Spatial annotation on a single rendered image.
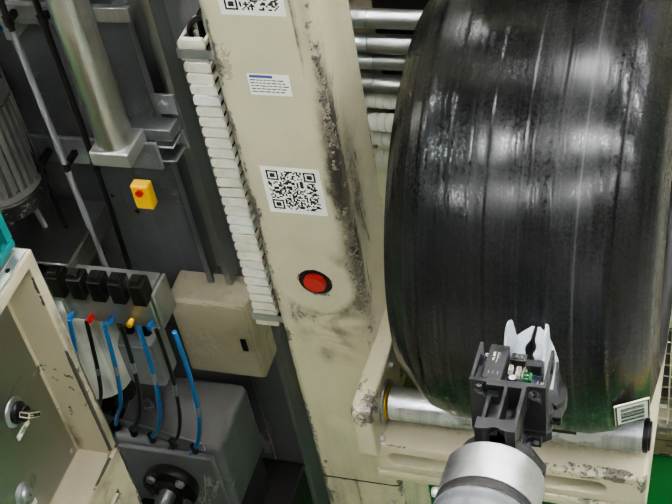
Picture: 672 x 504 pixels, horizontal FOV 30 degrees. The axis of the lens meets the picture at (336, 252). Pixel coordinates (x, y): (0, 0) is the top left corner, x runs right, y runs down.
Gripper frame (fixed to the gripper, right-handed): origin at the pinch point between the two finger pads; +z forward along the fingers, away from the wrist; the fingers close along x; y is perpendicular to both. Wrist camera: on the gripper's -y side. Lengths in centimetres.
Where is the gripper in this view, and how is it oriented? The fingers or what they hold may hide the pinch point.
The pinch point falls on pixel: (534, 342)
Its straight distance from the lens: 130.2
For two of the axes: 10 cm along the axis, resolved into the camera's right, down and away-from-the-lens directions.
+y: -1.1, -7.9, -6.0
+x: -9.5, -0.9, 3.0
